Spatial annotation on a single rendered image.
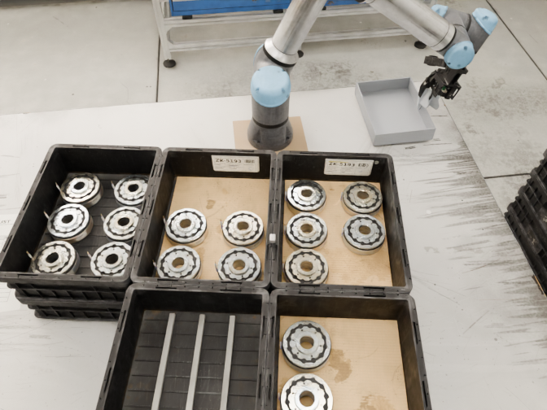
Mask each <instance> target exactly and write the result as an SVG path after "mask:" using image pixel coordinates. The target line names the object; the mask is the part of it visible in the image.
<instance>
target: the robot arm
mask: <svg viewBox="0 0 547 410"><path fill-rule="evenodd" d="M326 1H327V0H292V1H291V4H290V6H289V7H288V9H287V12H286V14H285V15H284V17H283V18H282V21H281V23H280V25H279V26H278V29H277V31H276V33H275V34H274V36H273V37H270V38H268V39H266V41H265V43H264V44H262V45H261V46H260V47H259V48H258V50H257V51H256V54H255V57H254V61H253V66H254V69H253V77H252V82H251V92H252V119H251V121H250V124H249V125H248V128H247V139H248V141H249V142H250V144H251V145H252V146H253V147H255V148H256V149H257V150H273V151H279V150H283V149H285V148H286V147H288V146H289V145H290V144H291V141H292V138H293V128H292V126H291V122H290V120H289V104H290V92H291V81H290V74H291V71H292V69H293V67H294V66H295V64H296V63H297V61H298V59H299V55H298V53H297V51H298V49H299V48H300V46H301V44H302V43H303V41H304V39H305V38H306V36H307V34H308V33H309V30H310V29H311V27H312V26H313V24H314V22H315V20H316V19H317V17H318V15H319V14H320V12H321V10H322V8H323V7H324V5H325V4H326ZM355 1H357V2H359V3H363V2H366V3H368V4H369V5H371V6H372V7H373V8H374V9H376V10H377V11H379V12H380V13H382V14H383V15H385V16H386V17H387V18H388V19H390V20H392V21H393V22H394V23H396V24H398V25H399V26H401V27H402V28H403V29H404V30H406V31H407V32H409V33H410V34H412V35H413V36H415V37H416V38H417V39H418V40H420V41H422V42H423V43H424V44H426V45H427V46H429V47H430V48H432V49H433V50H435V51H436V52H437V53H439V54H440V55H442V56H443V57H444V58H443V59H442V58H438V56H435V55H429V56H425V59H424V63H425V64H427V65H428V66H431V67H432V66H434V67H435V66H438V67H442V68H438V70H435V71H434V72H431V74H430V75H429V76H428V77H426V79H425V81H424V82H423V83H422V84H421V86H420V88H419V91H418V101H417V107H418V110H419V109H420V108H421V106H423V107H425V108H428V107H429V106H431V107H433V108H434V109H436V110H437V109H438V108H439V106H440V103H439V99H440V97H444V98H445V99H452V100H453V99H454V97H455V96H456V94H457V93H458V91H459V90H460V89H461V86H460V84H459V83H458V79H459V78H460V76H461V75H462V74H465V75H466V74H467V73H468V70H467V68H466V66H467V65H469V64H470V63H471V61H472V60H473V58H474V57H475V55H476V54H477V52H478V51H479V49H480V48H481V46H482V45H483V44H484V43H485V41H486V40H487V38H488V37H489V35H491V34H492V31H493V29H494V28H495V27H496V25H497V22H498V18H497V17H496V15H495V14H493V13H492V12H491V11H489V10H487V9H484V8H477V9H476V10H475V11H474V12H473V13H472V14H467V13H465V12H462V11H458V10H455V9H453V8H450V7H448V6H446V7H445V6H442V5H439V4H436V5H434V6H433V7H432V8H430V7H429V6H427V5H426V4H425V3H423V2H422V1H420V0H355ZM443 68H445V69H443ZM430 87H431V89H430ZM456 89H457V92H456V93H455V94H454V92H455V91H456ZM453 94H454V96H453Z"/></svg>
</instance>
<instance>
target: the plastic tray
mask: <svg viewBox="0 0 547 410"><path fill-rule="evenodd" d="M355 95H356V98H357V102H358V105H359V107H360V109H361V114H362V116H363V118H364V121H365V125H366V128H367V130H368V132H369V135H370V139H371V141H372V143H373V146H380V145H388V144H396V143H403V142H417V141H425V140H432V138H433V136H434V133H435V130H436V127H435V125H434V123H433V121H432V119H431V117H430V115H429V113H428V111H427V109H426V108H425V107H423V106H421V108H420V109H419V110H418V107H417V101H418V90H417V88H416V86H415V84H414V82H413V80H412V78H411V76H408V77H401V78H392V79H384V80H376V81H360V82H356V88H355Z"/></svg>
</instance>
